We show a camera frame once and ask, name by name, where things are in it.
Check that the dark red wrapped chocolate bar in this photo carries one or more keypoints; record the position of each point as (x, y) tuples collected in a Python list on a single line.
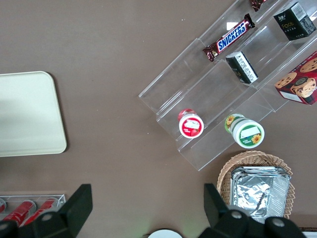
[(255, 3)]

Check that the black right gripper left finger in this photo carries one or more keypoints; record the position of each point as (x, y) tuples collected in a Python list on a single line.
[(57, 223)]

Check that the red cola can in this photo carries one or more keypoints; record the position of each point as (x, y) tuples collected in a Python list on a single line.
[(43, 208), (21, 209), (2, 205)]

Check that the red strawberry lidded cup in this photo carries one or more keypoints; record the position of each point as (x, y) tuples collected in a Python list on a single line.
[(190, 126)]

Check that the aluminium foil container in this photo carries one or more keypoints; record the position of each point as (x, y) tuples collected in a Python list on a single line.
[(257, 193)]

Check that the clear acrylic can holder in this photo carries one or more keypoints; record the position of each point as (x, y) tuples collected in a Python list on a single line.
[(59, 197)]

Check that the Snickers chocolate bar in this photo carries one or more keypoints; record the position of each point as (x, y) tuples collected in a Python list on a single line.
[(231, 36)]

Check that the green sunflower lidded cup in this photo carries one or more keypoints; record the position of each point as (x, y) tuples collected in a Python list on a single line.
[(247, 132)]

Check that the black Face carton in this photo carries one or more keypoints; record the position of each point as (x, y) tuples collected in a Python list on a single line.
[(292, 23)]

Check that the clear acrylic stepped shelf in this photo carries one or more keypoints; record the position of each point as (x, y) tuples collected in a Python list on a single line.
[(272, 57), (210, 94)]

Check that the woven wicker basket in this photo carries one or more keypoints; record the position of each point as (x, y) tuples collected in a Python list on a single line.
[(250, 158)]

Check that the small black carton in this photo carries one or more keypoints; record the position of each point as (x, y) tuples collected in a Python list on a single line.
[(244, 68)]

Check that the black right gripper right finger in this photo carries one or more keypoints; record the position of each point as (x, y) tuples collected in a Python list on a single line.
[(230, 223)]

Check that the white round object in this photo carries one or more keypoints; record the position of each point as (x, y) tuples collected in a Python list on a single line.
[(164, 234)]

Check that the red chocolate chip cookie box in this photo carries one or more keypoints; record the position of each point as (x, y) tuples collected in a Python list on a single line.
[(301, 81)]

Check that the cream plastic tray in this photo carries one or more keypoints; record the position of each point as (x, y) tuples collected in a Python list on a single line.
[(27, 114)]

